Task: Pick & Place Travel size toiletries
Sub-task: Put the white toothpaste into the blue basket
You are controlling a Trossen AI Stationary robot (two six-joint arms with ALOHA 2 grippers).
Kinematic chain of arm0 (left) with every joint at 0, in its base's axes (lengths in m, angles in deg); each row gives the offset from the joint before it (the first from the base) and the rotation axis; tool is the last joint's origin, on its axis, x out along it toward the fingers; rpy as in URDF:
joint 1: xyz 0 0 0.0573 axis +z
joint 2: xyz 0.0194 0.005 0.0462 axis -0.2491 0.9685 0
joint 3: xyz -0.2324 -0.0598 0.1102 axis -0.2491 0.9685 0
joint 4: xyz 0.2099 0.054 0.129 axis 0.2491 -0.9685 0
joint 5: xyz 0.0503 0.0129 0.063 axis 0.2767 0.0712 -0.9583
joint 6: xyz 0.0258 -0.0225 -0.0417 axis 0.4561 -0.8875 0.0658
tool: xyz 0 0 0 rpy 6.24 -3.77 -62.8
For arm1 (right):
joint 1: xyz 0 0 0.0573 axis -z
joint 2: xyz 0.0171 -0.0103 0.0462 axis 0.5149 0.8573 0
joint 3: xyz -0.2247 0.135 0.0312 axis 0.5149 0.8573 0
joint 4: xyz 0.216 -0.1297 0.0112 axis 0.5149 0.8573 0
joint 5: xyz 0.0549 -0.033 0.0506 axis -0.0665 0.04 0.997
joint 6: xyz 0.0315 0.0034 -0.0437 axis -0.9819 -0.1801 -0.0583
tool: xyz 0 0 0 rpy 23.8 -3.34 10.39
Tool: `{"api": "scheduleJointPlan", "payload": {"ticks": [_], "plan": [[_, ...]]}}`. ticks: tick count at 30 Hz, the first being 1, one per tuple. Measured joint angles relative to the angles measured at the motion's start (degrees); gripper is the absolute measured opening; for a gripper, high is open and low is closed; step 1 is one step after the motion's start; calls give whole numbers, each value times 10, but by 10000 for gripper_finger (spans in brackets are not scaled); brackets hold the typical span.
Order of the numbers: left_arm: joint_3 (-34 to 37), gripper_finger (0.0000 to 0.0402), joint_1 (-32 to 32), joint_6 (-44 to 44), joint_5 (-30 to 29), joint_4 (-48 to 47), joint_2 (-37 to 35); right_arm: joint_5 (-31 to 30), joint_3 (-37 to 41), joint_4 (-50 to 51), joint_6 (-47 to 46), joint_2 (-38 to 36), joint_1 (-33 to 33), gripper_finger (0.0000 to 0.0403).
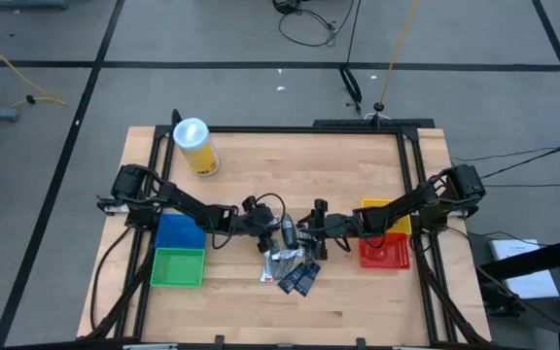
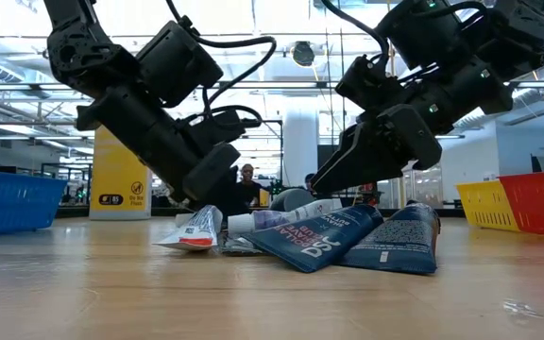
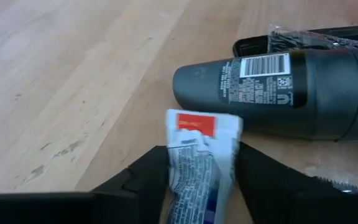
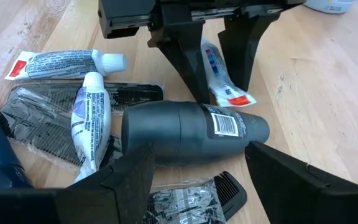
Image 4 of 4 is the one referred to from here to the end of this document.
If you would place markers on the white travel toothpaste tube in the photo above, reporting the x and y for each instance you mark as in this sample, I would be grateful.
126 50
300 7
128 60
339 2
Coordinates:
57 63
90 124
219 74

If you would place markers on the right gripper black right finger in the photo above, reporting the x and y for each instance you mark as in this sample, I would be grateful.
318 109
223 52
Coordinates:
291 193

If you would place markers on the black deodorant stick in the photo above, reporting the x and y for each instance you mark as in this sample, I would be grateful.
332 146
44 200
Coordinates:
182 130

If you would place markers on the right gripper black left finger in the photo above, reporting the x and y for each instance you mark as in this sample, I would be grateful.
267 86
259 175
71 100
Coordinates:
120 193

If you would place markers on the yellow wipes canister white lid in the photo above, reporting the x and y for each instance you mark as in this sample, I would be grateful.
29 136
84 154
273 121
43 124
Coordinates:
328 6

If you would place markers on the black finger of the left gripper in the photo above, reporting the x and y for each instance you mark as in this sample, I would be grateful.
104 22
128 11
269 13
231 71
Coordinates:
241 46
182 46

